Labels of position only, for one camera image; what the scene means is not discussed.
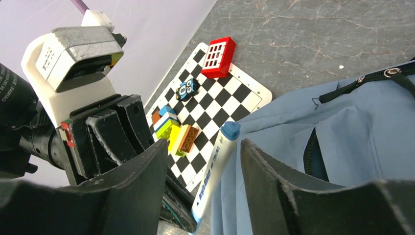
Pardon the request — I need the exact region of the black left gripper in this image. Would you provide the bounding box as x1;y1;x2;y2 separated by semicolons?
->
0;65;137;186

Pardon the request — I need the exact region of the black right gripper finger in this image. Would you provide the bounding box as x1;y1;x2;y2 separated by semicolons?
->
115;94;154;153
0;141;167;235
240;139;415;235

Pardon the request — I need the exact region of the blue white marker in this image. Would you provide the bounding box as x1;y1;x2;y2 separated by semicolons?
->
191;121;241;224

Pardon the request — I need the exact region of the blue student backpack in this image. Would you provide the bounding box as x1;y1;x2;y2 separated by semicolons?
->
210;61;415;235

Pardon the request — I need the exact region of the blue white toy block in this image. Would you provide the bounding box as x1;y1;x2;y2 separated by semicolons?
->
151;105;180;139

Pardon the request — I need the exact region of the blue owl toy figure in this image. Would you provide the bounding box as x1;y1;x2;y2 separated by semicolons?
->
175;78;200;102

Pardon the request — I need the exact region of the orange yellow toy block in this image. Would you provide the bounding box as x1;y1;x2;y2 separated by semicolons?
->
168;124;199;157

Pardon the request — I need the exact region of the black white chessboard mat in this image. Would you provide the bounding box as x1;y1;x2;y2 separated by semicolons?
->
146;43;273;192

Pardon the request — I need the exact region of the red white toy block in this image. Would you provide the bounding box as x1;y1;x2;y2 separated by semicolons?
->
201;37;236;79

